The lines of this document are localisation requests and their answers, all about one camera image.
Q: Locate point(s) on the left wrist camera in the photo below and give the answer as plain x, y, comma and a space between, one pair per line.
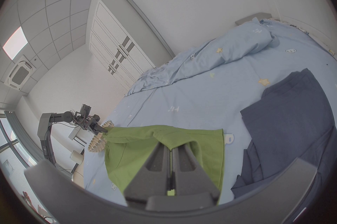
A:
95, 116

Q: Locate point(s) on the pale blue quilt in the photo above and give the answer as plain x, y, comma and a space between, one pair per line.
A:
210, 59

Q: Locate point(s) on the round woven basket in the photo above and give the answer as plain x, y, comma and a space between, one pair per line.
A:
96, 145

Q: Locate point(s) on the bed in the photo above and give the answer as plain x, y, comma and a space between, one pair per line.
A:
200, 101

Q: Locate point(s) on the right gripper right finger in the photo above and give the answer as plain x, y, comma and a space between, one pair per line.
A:
192, 175

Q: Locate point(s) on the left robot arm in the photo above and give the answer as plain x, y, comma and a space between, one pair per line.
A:
43, 128

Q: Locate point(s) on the small white table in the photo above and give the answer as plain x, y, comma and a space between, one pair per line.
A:
76, 136

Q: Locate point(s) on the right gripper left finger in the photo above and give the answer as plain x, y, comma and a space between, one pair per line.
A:
152, 175

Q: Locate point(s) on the ceiling air conditioner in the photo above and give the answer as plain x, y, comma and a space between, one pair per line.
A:
19, 72

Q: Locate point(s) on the dark blue T-shirt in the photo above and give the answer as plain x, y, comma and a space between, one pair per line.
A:
289, 117

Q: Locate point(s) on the ceiling light panel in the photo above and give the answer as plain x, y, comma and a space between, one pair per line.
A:
15, 42

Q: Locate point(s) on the window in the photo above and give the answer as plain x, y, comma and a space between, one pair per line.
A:
10, 154

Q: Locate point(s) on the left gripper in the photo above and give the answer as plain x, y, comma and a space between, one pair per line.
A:
92, 123

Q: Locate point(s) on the green shorts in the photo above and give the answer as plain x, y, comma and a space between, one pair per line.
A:
126, 149

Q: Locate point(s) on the white wardrobe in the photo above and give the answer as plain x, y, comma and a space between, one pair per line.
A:
118, 33

